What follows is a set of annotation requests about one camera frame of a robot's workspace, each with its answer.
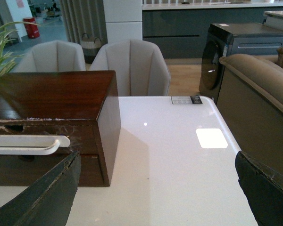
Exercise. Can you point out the right beige chair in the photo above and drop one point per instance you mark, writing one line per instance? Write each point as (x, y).
(139, 65)

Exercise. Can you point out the left beige chair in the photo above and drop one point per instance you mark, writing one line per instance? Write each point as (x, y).
(53, 56)

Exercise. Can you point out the grey kitchen counter cabinet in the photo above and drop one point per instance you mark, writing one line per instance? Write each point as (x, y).
(180, 27)

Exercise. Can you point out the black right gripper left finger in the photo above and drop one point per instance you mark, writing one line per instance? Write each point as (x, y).
(48, 201)

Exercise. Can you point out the woven storage basket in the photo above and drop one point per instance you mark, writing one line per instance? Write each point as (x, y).
(91, 46)

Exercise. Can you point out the black white table sticker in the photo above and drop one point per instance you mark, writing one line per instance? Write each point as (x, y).
(186, 100)

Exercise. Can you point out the beige chair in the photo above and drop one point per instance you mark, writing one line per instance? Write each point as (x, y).
(139, 65)
(53, 56)

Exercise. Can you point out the green potted plant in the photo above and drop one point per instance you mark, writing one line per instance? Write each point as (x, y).
(7, 61)

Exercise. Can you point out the beige sofa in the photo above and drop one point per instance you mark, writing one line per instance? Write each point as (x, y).
(251, 102)

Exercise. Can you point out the white drawer handle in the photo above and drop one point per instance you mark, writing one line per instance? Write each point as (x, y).
(31, 144)

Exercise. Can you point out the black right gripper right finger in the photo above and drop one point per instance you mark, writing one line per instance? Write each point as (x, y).
(263, 188)

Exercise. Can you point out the wooden drawer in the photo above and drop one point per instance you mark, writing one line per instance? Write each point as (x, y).
(23, 171)
(81, 137)

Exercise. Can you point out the dark wooden drawer cabinet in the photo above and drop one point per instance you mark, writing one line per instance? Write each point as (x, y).
(88, 98)

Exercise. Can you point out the red box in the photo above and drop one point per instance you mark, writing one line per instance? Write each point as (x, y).
(31, 27)

